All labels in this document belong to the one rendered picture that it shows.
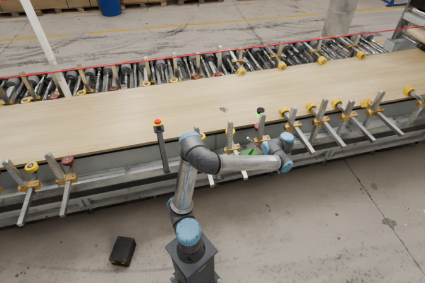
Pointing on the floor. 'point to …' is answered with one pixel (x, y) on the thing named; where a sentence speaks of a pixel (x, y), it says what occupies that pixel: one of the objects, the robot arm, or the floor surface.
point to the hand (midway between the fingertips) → (278, 170)
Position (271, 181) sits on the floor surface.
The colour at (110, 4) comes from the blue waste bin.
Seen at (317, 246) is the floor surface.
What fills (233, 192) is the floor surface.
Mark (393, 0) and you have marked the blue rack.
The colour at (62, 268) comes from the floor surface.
